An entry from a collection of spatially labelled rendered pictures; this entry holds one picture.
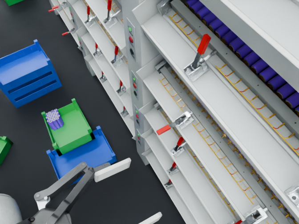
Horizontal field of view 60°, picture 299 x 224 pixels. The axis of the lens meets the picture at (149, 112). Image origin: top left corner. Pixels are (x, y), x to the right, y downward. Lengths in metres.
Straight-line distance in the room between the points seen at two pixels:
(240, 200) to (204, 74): 0.29
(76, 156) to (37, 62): 0.62
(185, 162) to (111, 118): 0.79
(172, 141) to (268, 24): 0.60
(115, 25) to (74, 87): 0.88
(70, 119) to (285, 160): 1.28
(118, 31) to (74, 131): 0.75
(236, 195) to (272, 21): 0.41
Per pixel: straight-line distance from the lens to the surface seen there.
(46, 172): 1.49
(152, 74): 0.75
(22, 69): 1.70
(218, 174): 0.64
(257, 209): 0.61
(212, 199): 0.82
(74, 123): 1.53
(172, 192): 1.22
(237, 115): 0.47
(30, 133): 1.63
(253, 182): 0.61
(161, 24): 0.60
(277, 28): 0.33
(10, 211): 0.94
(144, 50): 0.68
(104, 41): 1.15
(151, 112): 0.91
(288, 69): 0.32
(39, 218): 0.46
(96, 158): 1.45
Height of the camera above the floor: 1.33
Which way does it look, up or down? 59 degrees down
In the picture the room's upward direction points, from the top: straight up
